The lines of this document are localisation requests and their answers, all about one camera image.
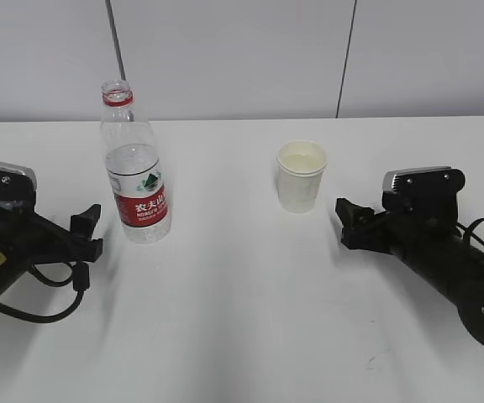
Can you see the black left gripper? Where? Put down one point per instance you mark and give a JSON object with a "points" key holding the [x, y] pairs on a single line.
{"points": [[36, 240]]}

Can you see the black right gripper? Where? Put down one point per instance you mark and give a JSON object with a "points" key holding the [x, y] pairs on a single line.
{"points": [[408, 231]]}

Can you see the white paper cup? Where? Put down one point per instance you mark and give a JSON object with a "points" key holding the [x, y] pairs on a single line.
{"points": [[300, 168]]}

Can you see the clear Nongfu Spring water bottle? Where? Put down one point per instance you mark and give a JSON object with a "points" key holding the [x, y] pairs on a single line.
{"points": [[132, 161]]}

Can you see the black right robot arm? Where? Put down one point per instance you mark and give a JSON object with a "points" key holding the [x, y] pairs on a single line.
{"points": [[457, 276]]}

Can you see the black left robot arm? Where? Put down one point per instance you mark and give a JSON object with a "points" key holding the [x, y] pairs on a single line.
{"points": [[56, 275]]}

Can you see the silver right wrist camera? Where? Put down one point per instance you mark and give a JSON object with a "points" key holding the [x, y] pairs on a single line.
{"points": [[427, 193]]}

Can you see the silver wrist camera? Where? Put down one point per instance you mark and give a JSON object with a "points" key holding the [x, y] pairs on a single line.
{"points": [[17, 184], [427, 193]]}

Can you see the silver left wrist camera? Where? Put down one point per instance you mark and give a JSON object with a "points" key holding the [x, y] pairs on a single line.
{"points": [[17, 184]]}

